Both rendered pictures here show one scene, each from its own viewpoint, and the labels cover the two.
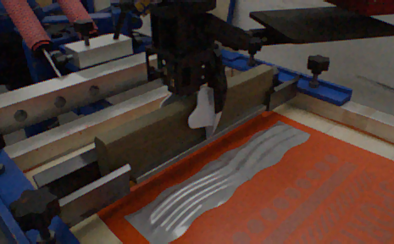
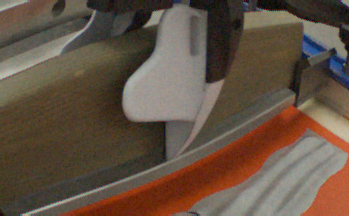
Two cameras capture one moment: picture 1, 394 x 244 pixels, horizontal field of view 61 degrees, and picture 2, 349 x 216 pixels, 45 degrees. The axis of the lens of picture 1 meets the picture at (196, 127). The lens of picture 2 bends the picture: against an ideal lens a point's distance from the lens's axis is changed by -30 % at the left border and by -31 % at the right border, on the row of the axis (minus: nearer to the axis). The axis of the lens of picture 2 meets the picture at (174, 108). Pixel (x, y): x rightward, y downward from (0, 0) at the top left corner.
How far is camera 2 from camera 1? 22 cm
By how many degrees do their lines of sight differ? 8
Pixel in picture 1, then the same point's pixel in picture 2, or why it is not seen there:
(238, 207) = not seen: outside the picture
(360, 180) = not seen: outside the picture
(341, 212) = not seen: outside the picture
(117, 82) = (5, 27)
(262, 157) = (286, 201)
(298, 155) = (336, 191)
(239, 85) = (254, 30)
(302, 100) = (335, 94)
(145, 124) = (21, 92)
